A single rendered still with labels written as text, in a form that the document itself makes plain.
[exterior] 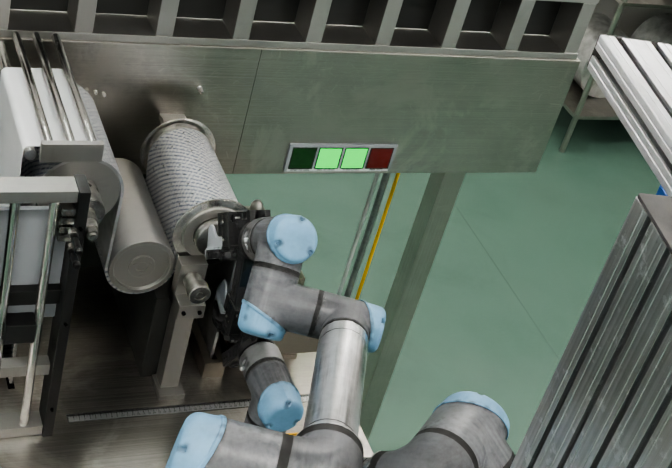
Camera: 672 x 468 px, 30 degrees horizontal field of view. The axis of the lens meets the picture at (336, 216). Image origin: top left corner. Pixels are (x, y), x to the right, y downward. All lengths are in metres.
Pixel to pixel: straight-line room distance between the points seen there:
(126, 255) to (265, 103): 0.48
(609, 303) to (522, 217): 3.75
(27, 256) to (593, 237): 3.27
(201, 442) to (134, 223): 0.76
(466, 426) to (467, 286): 2.54
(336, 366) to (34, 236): 0.55
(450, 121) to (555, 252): 2.15
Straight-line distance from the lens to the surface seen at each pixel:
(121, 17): 2.43
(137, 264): 2.25
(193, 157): 2.32
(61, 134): 2.09
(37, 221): 2.02
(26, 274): 2.09
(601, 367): 1.20
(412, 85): 2.64
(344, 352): 1.82
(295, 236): 1.90
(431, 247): 3.19
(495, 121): 2.79
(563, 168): 5.38
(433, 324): 4.25
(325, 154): 2.65
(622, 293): 1.17
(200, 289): 2.21
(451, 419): 1.97
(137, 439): 2.34
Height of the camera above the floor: 2.58
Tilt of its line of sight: 34 degrees down
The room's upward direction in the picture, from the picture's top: 17 degrees clockwise
